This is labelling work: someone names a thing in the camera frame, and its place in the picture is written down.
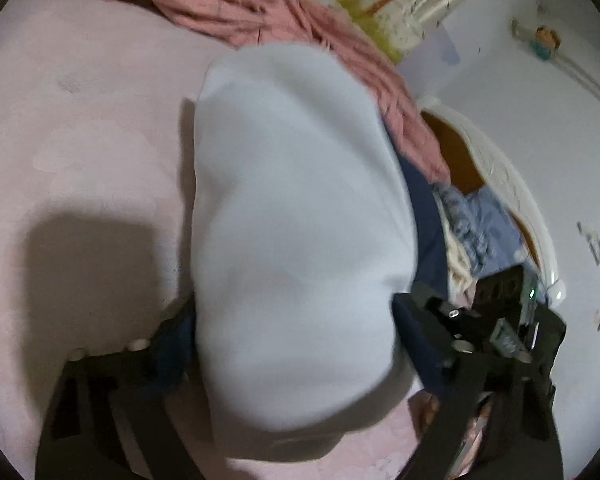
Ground pink checked quilt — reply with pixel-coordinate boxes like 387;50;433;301
30;0;453;186

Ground blue floral cloth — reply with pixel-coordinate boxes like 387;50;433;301
432;185;528;281

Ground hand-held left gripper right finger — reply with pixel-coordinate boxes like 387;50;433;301
392;292;557;480

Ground cream cloth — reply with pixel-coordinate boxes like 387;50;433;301
445;220;486;306

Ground white navy striped jacket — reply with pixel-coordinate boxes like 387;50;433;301
150;42;453;461

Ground white wooden headboard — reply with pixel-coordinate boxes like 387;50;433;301
417;92;568;306

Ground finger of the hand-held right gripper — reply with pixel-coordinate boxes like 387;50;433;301
424;296;481;336

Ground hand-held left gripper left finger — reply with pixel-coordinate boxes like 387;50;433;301
34;305;201;480

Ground wall shelf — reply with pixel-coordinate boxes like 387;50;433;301
510;17;600;121

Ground doll figure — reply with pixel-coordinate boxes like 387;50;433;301
527;25;561;63

